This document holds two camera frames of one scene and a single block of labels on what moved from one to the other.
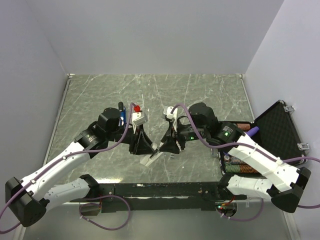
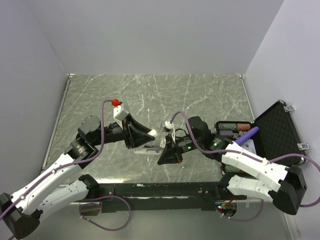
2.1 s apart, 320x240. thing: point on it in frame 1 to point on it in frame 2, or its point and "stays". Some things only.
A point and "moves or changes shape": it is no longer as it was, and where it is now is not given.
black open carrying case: x=277 y=136 stays
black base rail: x=158 y=195 stays
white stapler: x=146 y=161 moves or changes shape
